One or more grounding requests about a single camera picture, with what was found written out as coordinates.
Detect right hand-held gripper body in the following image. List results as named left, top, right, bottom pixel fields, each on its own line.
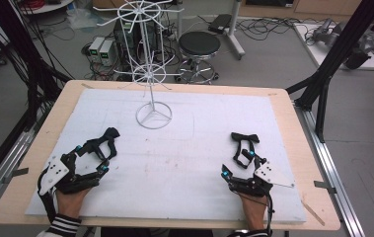
left=227, top=159, right=296, bottom=199

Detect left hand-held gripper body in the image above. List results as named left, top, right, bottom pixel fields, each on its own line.
left=37, top=150, right=108, bottom=198

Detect black strapped bag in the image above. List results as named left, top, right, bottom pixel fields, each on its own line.
left=230, top=131, right=262, bottom=171

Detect person's right hand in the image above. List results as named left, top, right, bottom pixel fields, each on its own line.
left=238, top=192, right=270, bottom=232

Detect person's left hand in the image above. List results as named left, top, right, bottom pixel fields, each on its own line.
left=55, top=186, right=93, bottom=220

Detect metal table clamp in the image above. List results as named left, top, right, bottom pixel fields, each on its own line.
left=2, top=167, right=31, bottom=185
left=313, top=180, right=337, bottom=195

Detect white foam mat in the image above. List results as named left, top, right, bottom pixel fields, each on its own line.
left=25, top=88, right=307, bottom=225

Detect thin wooden stick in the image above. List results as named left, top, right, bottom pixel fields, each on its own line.
left=301, top=198, right=327, bottom=227

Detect grey power supply unit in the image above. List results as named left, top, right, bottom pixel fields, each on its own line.
left=99, top=39, right=116, bottom=67
left=88, top=36, right=106, bottom=62

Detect black computer tower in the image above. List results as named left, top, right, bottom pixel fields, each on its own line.
left=113, top=19, right=143, bottom=63

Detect white platform board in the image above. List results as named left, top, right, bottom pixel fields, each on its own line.
left=292, top=22, right=374, bottom=71

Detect black round stool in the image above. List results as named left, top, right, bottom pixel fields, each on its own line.
left=174, top=31, right=222, bottom=86

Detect clear plastic bag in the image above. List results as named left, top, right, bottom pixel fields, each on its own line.
left=65, top=8, right=94, bottom=31

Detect white metal stand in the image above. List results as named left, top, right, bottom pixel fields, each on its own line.
left=222, top=0, right=247, bottom=61

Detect black power adapter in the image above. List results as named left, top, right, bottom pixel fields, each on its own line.
left=207, top=13, right=233, bottom=35

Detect round white table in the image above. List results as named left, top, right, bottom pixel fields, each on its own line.
left=20, top=0, right=75, bottom=16

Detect wooden cabinet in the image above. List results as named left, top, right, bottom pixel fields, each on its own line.
left=240, top=0, right=363, bottom=18

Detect left hand-held gripper black cable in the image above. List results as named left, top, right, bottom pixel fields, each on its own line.
left=36, top=167, right=59, bottom=225

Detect hand-held gripper black cable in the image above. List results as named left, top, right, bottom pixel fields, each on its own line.
left=240, top=192, right=275, bottom=237
left=36, top=167, right=59, bottom=225

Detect right hand-held gripper black cable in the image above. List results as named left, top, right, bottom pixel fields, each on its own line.
left=240, top=192, right=275, bottom=237

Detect aluminium rail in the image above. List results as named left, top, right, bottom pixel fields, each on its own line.
left=292, top=100, right=368, bottom=237
left=0, top=112, right=44, bottom=225

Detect white wire rack stand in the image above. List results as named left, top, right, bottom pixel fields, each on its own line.
left=92, top=0, right=186, bottom=130

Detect black floor cables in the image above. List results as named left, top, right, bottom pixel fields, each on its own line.
left=233, top=16, right=311, bottom=42

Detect black frame post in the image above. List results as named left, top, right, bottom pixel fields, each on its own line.
left=286, top=0, right=374, bottom=144
left=0, top=0, right=74, bottom=132

